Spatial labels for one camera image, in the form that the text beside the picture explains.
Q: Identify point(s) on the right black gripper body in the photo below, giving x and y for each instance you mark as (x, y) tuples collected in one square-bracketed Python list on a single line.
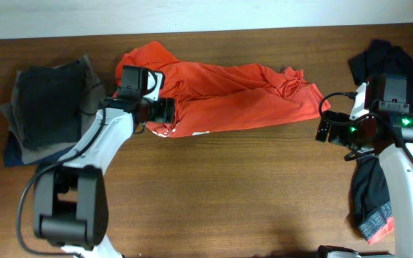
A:
[(347, 132)]

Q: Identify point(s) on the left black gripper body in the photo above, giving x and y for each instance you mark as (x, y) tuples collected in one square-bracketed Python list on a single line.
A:
[(159, 110)]

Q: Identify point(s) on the orange t-shirt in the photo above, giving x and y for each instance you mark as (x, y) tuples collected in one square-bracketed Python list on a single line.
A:
[(211, 98)]

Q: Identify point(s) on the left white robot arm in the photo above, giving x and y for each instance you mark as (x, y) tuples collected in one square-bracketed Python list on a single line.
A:
[(70, 202)]

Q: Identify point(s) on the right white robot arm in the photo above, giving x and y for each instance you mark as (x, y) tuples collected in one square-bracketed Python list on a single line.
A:
[(387, 137)]

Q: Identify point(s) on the folded grey garment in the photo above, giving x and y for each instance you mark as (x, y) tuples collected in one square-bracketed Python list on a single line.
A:
[(92, 93)]

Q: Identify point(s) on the black crumpled garment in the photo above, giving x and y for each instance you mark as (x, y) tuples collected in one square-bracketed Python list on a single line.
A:
[(372, 214)]

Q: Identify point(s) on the folded black garment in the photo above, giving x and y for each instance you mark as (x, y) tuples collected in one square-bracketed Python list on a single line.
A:
[(48, 108)]

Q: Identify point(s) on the folded navy garment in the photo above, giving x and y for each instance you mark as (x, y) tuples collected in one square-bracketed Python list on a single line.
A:
[(14, 155)]

